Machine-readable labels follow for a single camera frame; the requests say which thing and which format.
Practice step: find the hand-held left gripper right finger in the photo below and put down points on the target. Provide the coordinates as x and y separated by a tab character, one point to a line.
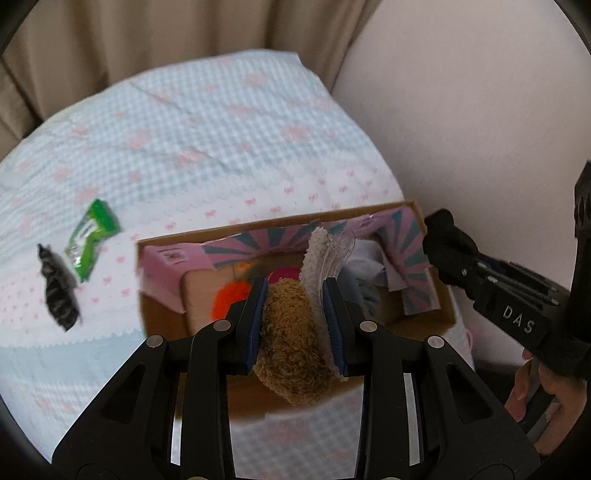
333	323

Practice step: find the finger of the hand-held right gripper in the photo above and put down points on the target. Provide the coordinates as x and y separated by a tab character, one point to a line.
526	279
475	274

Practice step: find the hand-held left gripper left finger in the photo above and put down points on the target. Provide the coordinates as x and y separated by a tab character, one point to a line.
256	323

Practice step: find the orange plush toy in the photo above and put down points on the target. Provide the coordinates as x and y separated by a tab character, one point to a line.
228	300

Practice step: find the brown fluffy slipper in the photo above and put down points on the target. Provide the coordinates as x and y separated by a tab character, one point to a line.
291	337

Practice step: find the black sock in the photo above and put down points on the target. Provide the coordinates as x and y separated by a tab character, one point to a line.
450	242

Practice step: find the grey sock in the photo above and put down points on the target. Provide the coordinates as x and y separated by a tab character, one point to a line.
369	302

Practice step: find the pink sock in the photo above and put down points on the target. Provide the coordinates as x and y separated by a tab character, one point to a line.
281	275

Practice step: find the pink patterned cardboard box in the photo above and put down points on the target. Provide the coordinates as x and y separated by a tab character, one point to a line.
415	258

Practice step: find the white sock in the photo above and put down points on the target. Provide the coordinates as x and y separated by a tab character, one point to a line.
364	261

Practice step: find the person's right hand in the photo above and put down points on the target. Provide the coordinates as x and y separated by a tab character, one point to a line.
549	406

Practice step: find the green snack packet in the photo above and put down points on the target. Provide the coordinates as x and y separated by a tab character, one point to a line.
90	235

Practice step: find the black patterned cloth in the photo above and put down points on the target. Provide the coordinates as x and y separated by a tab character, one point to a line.
57	290

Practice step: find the beige curtain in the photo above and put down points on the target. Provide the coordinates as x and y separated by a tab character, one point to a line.
138	41

